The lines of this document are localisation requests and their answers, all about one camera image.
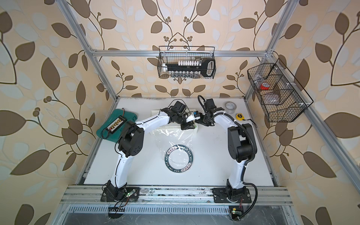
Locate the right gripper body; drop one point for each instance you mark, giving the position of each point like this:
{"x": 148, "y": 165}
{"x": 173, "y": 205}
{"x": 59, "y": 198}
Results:
{"x": 203, "y": 119}

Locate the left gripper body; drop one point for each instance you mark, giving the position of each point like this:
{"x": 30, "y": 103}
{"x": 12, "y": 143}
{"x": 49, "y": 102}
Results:
{"x": 182, "y": 119}

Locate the clear plastic wrap sheet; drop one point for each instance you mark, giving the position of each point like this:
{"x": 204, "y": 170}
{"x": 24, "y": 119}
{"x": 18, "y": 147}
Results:
{"x": 167, "y": 137}

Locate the green rimmed white plate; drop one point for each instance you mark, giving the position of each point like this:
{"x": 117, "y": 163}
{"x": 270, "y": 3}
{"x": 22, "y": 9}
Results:
{"x": 179, "y": 158}

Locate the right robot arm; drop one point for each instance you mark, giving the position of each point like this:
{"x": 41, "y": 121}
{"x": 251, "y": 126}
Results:
{"x": 241, "y": 144}

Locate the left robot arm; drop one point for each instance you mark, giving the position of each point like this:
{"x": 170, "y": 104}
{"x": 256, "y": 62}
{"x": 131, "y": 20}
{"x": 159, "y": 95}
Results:
{"x": 130, "y": 143}

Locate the clear tape roll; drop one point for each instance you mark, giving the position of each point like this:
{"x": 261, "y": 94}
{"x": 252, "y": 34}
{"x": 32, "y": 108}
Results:
{"x": 230, "y": 107}

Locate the yellow tape measure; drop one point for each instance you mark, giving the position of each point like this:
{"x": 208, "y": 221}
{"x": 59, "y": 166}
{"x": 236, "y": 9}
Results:
{"x": 239, "y": 117}

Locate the black socket set holder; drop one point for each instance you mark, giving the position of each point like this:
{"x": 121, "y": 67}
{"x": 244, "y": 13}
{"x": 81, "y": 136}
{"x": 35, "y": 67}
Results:
{"x": 199, "y": 68}

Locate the red capped item in basket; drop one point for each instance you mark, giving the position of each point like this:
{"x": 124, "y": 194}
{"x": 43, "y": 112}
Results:
{"x": 264, "y": 86}

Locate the green plastic tool case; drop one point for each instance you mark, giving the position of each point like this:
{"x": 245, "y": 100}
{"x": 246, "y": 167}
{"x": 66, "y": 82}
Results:
{"x": 130, "y": 116}

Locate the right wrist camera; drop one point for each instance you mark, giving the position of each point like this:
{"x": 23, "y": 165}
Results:
{"x": 196, "y": 115}

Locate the black wire basket back wall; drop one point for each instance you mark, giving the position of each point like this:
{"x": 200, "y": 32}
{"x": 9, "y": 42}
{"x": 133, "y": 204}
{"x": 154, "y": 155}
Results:
{"x": 169, "y": 54}

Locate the black wire basket wall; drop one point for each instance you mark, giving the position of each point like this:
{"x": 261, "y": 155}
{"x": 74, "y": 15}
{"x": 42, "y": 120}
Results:
{"x": 286, "y": 98}
{"x": 169, "y": 54}

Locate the black charger board with cables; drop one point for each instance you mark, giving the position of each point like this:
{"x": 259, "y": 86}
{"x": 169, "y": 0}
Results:
{"x": 116, "y": 121}

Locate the black wire basket right wall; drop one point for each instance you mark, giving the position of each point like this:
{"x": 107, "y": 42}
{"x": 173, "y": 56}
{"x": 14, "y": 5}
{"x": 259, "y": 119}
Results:
{"x": 286, "y": 98}

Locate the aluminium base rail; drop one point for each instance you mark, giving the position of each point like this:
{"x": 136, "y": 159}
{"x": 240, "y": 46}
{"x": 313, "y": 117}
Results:
{"x": 184, "y": 195}

